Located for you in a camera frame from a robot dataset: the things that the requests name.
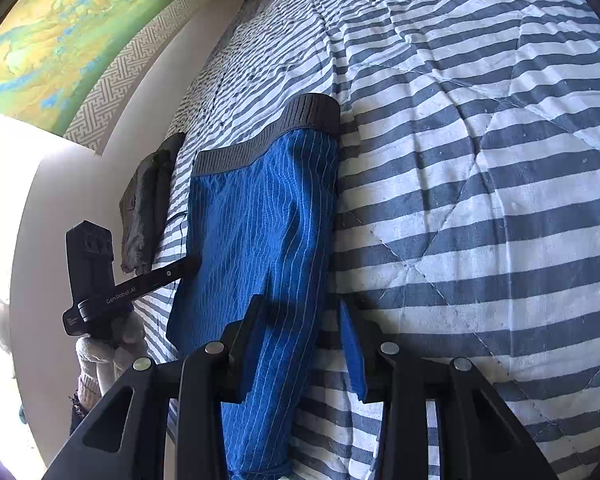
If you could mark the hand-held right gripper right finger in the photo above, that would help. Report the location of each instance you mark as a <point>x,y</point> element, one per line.
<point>354,355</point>

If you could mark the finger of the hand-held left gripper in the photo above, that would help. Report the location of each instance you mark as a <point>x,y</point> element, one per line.
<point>177,269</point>

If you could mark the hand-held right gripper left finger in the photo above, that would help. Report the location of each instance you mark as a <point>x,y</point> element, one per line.
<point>250,340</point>

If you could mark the blue white striped bedspread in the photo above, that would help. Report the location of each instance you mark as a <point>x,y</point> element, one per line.
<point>455,185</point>

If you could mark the person's left hand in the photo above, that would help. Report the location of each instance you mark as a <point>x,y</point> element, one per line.
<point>92,360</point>

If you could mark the blue striped shorts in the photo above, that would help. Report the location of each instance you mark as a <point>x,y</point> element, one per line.
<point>260,220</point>

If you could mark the landscape painting wall scroll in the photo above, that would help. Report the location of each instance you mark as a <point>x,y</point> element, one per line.
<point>55,50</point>

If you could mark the dark grey folded garment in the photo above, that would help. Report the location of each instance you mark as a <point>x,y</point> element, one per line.
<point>140,220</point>

